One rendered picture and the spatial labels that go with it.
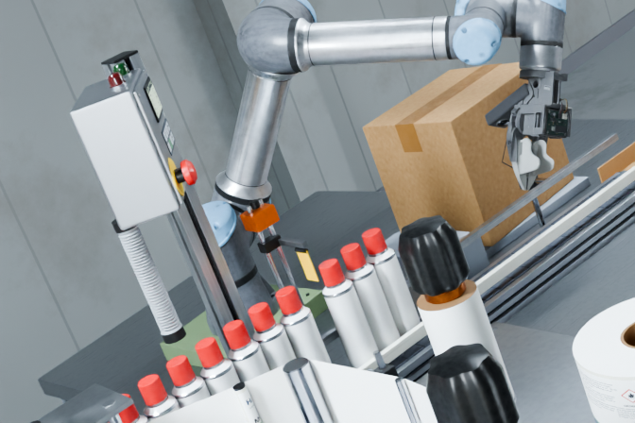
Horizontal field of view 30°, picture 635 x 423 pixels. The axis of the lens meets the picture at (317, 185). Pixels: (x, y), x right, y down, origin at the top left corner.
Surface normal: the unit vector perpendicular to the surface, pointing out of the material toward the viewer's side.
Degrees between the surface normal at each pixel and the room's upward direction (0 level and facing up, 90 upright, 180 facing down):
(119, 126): 90
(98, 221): 90
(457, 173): 90
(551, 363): 0
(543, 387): 0
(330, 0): 90
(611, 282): 0
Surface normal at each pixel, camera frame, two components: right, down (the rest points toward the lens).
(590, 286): -0.34, -0.89
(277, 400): 0.22, 0.23
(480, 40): -0.24, 0.41
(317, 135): 0.65, 0.00
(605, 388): -0.77, 0.44
